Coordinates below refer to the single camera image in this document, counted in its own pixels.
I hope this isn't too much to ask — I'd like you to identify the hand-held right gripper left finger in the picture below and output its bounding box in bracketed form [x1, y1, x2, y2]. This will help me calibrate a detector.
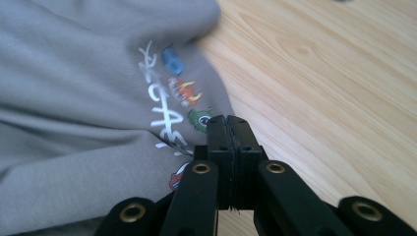
[193, 114, 236, 211]

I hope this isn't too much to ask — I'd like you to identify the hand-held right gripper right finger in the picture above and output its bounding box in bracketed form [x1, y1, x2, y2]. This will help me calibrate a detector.
[226, 114, 269, 211]

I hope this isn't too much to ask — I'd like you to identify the gray cloth garment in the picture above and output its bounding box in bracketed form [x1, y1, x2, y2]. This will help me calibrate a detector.
[0, 0, 236, 236]

